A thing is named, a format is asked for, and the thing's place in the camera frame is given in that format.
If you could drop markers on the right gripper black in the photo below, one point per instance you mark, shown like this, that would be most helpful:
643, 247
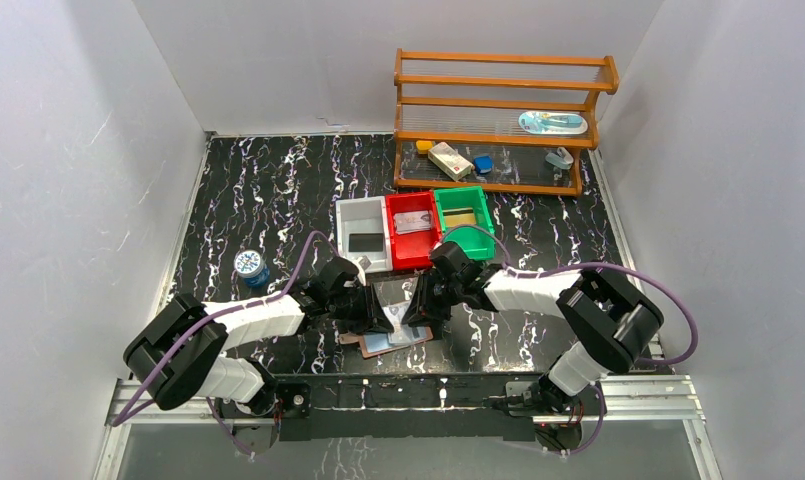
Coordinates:
419, 312

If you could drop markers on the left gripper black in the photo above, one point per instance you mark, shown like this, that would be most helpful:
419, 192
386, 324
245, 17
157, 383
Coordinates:
361, 308

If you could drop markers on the brown leather card holder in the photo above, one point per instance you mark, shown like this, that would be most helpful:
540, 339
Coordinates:
373, 344

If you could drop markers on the grey numbered credit card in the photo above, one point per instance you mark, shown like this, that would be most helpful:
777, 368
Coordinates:
412, 221

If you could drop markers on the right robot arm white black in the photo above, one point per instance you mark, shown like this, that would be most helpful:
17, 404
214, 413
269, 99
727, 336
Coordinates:
611, 318

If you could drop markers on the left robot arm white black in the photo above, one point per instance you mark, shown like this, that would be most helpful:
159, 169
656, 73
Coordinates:
180, 354

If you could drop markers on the black card in white bin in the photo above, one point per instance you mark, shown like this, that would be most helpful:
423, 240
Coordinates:
366, 242

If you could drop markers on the gold card in green bin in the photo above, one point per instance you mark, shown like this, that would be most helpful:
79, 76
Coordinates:
459, 216

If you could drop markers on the red plastic bin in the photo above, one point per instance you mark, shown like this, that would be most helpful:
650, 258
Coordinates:
411, 251

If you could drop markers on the white plastic bin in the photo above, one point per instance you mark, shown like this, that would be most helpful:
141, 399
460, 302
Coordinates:
364, 215

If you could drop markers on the green plastic bin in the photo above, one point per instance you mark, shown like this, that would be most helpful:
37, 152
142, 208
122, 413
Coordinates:
476, 244

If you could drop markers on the blue patterned can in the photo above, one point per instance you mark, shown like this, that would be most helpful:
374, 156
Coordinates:
251, 268

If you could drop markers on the white cardboard box on shelf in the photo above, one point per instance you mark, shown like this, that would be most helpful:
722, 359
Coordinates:
450, 161

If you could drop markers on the small blue block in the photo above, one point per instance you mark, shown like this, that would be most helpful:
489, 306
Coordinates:
483, 164

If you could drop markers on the small yellow block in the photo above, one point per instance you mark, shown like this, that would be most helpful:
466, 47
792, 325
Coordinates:
423, 146

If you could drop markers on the wooden orange shelf rack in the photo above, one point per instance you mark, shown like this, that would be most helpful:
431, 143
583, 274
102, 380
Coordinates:
472, 102

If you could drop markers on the light blue tape dispenser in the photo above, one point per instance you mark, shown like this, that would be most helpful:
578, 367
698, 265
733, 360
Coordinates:
560, 158

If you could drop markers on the teal packaged tool on shelf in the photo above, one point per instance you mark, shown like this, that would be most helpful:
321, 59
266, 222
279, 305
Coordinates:
552, 123

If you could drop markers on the black metal base frame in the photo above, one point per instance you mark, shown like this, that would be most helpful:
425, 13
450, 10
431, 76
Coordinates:
514, 407

